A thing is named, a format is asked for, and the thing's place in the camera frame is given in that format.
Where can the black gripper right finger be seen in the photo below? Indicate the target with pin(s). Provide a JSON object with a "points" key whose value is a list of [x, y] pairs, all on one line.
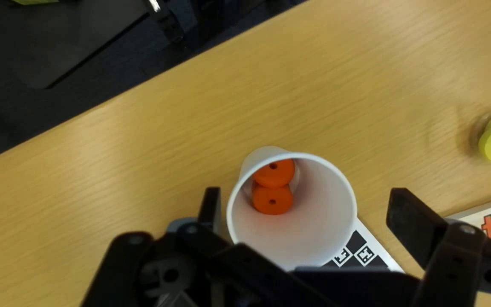
{"points": [[407, 218]]}

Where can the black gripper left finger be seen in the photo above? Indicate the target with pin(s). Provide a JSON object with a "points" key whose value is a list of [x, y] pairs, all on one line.
{"points": [[211, 206]]}

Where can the white paper cup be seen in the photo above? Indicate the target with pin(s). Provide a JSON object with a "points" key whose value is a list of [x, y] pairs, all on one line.
{"points": [[318, 227]]}

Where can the checkered calibration board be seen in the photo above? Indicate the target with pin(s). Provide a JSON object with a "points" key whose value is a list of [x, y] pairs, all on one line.
{"points": [[365, 249]]}

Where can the black bar clamp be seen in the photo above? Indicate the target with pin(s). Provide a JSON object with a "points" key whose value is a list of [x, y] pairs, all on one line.
{"points": [[170, 17]]}

